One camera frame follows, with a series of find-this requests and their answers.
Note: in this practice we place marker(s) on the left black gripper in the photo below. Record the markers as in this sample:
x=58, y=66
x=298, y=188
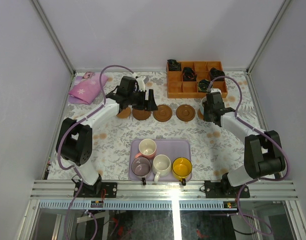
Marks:
x=145, y=100

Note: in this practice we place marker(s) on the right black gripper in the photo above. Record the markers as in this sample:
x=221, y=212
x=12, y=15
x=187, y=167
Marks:
x=206, y=118

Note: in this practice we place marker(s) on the light wooden coaster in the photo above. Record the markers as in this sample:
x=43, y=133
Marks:
x=125, y=113
x=200, y=115

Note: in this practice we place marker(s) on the light blue mug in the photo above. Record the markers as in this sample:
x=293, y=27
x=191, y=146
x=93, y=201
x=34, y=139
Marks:
x=202, y=105

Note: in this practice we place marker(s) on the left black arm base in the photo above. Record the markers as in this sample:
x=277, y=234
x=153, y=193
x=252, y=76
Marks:
x=100, y=189

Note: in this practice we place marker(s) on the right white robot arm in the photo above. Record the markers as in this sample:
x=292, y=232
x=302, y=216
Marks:
x=262, y=149

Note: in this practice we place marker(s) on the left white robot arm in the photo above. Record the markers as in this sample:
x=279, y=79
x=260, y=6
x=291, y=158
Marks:
x=74, y=144

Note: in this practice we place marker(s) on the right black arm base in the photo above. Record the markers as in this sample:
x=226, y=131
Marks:
x=219, y=190

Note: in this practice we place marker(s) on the yellow glass cup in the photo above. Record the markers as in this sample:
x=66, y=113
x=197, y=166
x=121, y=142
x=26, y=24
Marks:
x=181, y=169

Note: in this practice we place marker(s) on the dark brown left saucer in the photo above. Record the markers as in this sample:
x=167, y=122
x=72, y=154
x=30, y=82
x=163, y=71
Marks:
x=141, y=114

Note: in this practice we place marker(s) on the dark brown saucer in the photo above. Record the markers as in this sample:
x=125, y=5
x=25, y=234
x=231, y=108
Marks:
x=185, y=113
x=141, y=114
x=163, y=114

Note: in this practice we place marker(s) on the dark brown middle saucer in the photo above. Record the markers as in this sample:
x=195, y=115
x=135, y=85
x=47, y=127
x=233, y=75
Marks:
x=163, y=114

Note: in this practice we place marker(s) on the dark brown right saucer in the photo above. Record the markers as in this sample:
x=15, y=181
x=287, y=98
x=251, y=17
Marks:
x=185, y=113

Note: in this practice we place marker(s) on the black bundle right compartment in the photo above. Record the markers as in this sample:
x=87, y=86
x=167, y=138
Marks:
x=214, y=73

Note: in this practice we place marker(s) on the orange compartment box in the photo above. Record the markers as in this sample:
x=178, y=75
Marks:
x=177, y=87

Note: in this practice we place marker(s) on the pink mug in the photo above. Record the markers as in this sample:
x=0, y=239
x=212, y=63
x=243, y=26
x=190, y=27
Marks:
x=147, y=149

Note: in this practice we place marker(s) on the black bundle far left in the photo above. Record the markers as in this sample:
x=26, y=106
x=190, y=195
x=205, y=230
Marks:
x=173, y=65

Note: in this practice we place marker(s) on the lilac plastic tray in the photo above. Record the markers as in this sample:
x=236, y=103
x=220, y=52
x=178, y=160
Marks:
x=172, y=148

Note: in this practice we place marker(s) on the pink folded cloth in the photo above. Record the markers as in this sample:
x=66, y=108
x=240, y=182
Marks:
x=86, y=90

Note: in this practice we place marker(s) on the cream white mug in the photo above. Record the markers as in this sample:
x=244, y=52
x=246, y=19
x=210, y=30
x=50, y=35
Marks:
x=161, y=166

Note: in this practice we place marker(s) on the purple mug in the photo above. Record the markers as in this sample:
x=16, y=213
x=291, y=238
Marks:
x=142, y=169

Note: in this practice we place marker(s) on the aluminium front rail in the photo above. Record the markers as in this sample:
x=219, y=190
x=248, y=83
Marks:
x=194, y=190

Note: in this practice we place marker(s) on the blue slotted cable duct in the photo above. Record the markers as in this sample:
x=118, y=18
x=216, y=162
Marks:
x=208, y=205

